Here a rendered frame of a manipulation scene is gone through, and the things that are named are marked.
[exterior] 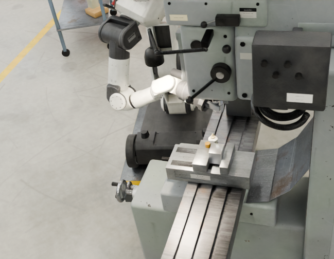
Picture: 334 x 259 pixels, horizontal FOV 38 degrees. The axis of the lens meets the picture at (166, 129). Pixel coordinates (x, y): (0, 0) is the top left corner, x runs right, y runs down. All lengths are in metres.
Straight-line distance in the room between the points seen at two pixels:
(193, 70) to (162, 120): 1.24
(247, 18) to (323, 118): 0.40
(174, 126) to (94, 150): 1.01
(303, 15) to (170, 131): 1.50
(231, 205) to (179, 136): 0.92
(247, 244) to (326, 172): 0.66
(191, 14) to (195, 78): 0.26
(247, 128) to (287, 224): 0.48
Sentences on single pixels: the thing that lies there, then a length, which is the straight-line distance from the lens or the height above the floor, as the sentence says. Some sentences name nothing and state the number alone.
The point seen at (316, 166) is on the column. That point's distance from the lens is 1.75.
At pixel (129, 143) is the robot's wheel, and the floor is 0.59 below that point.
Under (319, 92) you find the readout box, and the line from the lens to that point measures 1.37.
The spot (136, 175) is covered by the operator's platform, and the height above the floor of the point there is 0.40.
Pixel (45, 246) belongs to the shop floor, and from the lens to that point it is 3.22.
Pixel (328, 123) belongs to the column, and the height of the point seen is 1.36.
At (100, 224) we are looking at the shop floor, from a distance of 3.21.
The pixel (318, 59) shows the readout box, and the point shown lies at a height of 1.69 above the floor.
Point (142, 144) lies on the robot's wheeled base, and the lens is 2.75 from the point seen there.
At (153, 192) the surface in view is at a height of 0.72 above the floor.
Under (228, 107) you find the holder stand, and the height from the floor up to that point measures 0.98.
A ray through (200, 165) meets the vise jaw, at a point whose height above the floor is 1.03.
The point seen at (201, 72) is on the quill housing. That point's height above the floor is 1.44.
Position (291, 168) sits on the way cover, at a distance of 2.04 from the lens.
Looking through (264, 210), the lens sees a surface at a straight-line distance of 2.05.
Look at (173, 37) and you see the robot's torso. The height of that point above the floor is 1.21.
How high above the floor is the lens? 2.39
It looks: 39 degrees down
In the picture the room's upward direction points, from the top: 10 degrees counter-clockwise
